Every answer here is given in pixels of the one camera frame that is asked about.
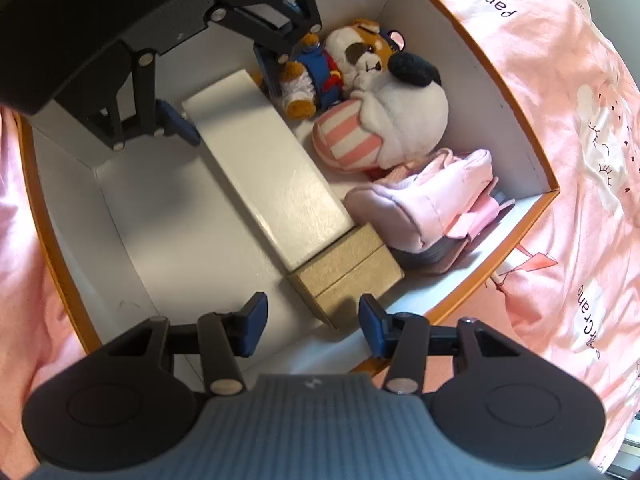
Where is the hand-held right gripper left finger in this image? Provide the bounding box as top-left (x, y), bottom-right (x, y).
top-left (102, 291), bottom-right (268, 397)

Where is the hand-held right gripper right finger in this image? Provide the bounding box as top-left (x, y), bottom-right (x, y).
top-left (358, 293), bottom-right (527, 394)

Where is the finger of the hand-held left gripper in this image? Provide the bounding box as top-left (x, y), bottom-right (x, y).
top-left (55, 42), bottom-right (202, 152)
top-left (207, 0), bottom-right (324, 99)

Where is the brown cardboard box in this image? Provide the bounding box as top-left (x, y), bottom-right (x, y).
top-left (285, 223), bottom-right (405, 331)

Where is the pink grey wallet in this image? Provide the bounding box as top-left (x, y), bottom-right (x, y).
top-left (387, 179), bottom-right (517, 276)

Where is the long white box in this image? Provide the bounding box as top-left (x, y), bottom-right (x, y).
top-left (180, 69), bottom-right (357, 271)

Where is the brown plush dog blue outfit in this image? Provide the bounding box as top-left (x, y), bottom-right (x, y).
top-left (250, 18), bottom-right (407, 122)

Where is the orange cardboard box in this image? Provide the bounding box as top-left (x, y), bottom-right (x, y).
top-left (12, 0), bottom-right (561, 377)

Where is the pink mini backpack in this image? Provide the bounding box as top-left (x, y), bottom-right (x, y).
top-left (343, 148), bottom-right (496, 254)

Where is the white plush dog striped pink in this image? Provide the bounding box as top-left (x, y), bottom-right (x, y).
top-left (312, 52), bottom-right (450, 174)

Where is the pink printed blanket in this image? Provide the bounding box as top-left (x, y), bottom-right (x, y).
top-left (0, 0), bottom-right (640, 476)

